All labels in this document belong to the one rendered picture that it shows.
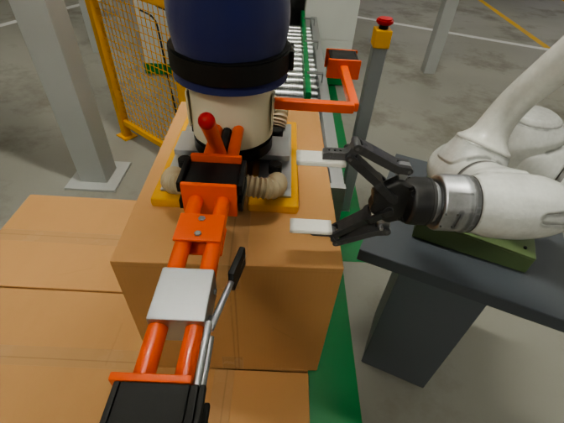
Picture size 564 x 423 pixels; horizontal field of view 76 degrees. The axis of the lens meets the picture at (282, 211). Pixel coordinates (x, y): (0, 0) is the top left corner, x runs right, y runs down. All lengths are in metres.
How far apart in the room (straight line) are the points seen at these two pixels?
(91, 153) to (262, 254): 1.82
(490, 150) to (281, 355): 0.61
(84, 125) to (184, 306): 1.92
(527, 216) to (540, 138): 0.34
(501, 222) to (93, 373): 0.91
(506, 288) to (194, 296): 0.78
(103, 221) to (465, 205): 1.12
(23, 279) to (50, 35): 1.20
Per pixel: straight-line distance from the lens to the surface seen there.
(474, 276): 1.01
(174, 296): 0.43
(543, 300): 1.05
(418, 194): 0.57
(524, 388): 1.86
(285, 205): 0.71
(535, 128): 0.94
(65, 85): 2.19
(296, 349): 0.88
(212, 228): 0.49
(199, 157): 0.60
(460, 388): 1.73
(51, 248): 1.35
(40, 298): 1.23
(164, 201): 0.74
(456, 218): 0.59
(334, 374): 1.59
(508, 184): 0.62
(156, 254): 0.67
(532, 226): 0.64
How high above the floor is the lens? 1.43
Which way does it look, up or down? 42 degrees down
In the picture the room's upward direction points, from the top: 4 degrees clockwise
